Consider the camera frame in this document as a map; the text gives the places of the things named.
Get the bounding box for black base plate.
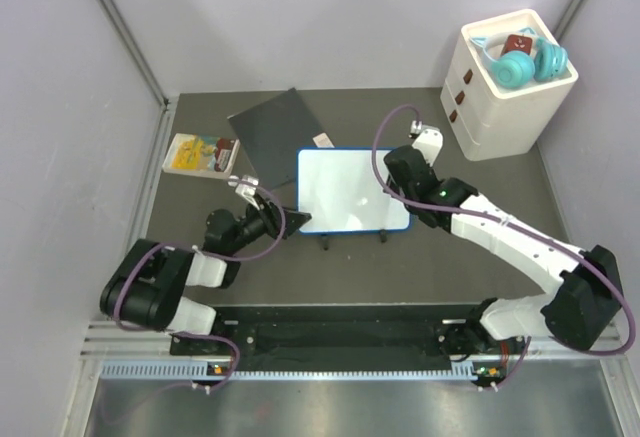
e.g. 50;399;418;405
169;304;526;371

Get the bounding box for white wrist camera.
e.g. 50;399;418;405
409;120;444;166
227;175;259;202

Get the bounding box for yellow picture book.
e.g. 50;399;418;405
162;133;240;179

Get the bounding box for blue framed whiteboard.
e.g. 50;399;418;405
297;147;411;235

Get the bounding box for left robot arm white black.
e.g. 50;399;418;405
99;196;312;354

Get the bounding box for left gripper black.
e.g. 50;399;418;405
228;193;311;254

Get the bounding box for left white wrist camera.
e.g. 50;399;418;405
227;175;259;202

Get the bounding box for dark grey notebook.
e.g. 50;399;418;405
228;88;326;190

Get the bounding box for white drawer cabinet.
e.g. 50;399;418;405
441;9;578;161

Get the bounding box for brown square toy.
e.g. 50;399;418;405
501;34;534;55

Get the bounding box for teal headphones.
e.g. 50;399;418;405
470;32;569;90

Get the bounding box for grey slotted cable duct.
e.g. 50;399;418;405
101;360;503;381

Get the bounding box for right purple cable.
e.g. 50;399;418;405
372;104;632;391

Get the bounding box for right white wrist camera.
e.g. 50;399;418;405
409;120;444;166

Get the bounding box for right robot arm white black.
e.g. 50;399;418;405
383;145;623;353

